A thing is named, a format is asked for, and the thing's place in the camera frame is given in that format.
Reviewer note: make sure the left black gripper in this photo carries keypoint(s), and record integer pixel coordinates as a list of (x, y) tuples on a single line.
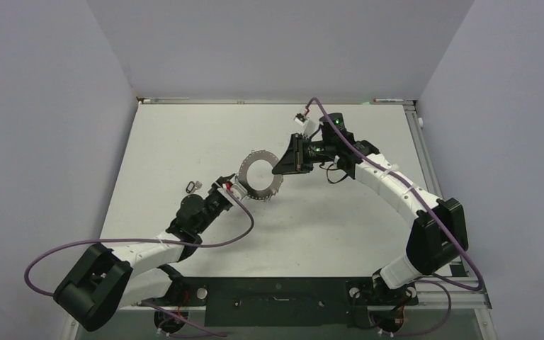
[(214, 189)]

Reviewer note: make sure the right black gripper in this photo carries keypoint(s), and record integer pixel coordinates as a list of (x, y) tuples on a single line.
[(292, 161)]

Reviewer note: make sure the black tagged silver key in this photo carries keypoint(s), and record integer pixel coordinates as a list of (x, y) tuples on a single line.
[(192, 186)]

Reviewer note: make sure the large silver metal keyring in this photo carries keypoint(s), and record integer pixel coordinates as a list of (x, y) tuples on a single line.
[(276, 179)]

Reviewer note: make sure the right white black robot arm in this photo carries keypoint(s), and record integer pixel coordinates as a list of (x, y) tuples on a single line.
[(437, 227)]

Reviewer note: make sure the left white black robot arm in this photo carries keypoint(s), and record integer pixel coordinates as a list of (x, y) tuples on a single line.
[(105, 279)]

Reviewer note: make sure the red white marker pen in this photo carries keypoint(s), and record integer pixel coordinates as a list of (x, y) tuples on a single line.
[(388, 100)]

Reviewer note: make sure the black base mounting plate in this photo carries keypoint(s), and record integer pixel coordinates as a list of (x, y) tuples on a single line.
[(287, 302)]

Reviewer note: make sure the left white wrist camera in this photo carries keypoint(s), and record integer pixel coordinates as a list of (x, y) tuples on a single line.
[(236, 189)]

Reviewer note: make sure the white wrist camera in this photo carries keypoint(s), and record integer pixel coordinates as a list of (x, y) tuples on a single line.
[(236, 189), (301, 119)]

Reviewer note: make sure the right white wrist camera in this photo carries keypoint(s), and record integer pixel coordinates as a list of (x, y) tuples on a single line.
[(301, 119)]

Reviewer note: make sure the back aluminium rail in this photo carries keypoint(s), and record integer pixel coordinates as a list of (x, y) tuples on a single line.
[(235, 101)]

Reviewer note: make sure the right aluminium side rail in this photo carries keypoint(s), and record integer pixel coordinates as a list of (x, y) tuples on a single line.
[(416, 130)]

